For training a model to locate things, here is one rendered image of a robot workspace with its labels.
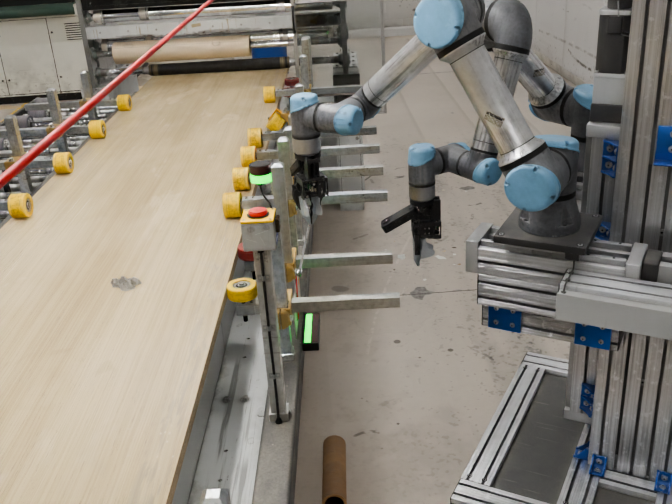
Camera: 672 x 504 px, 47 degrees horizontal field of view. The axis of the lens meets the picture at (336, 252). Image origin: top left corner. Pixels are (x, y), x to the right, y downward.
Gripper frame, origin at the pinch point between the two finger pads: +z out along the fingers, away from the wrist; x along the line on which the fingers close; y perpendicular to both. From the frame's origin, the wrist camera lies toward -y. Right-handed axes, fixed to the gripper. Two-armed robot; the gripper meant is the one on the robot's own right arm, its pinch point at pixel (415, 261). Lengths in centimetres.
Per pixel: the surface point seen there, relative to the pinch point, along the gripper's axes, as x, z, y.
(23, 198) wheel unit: 33, -15, -126
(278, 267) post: -31, -15, -37
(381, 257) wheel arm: -1.5, -2.7, -10.1
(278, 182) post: -5.7, -29.0, -37.7
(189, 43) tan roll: 252, -26, -107
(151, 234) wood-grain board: 14, -7, -80
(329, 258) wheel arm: -1.5, -3.2, -25.3
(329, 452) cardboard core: 8, 75, -30
